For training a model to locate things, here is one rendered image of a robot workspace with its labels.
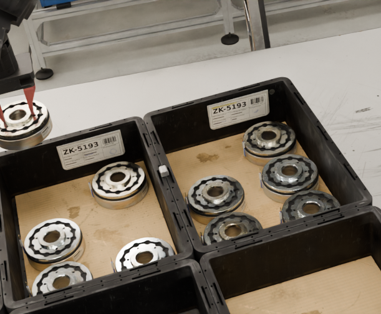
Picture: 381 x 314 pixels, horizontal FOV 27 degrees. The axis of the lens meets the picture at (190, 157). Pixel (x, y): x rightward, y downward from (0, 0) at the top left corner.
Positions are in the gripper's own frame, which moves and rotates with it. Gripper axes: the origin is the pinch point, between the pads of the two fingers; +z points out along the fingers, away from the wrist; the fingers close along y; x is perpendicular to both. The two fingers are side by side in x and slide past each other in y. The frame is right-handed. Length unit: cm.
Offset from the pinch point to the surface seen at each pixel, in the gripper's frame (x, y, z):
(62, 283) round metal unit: -22.3, 0.0, 20.4
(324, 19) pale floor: 171, 120, 113
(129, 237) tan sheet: -14.0, 12.8, 22.5
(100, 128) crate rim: 6.7, 12.8, 13.1
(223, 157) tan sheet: 0.8, 34.6, 23.4
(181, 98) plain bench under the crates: 42, 34, 38
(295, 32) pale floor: 166, 105, 112
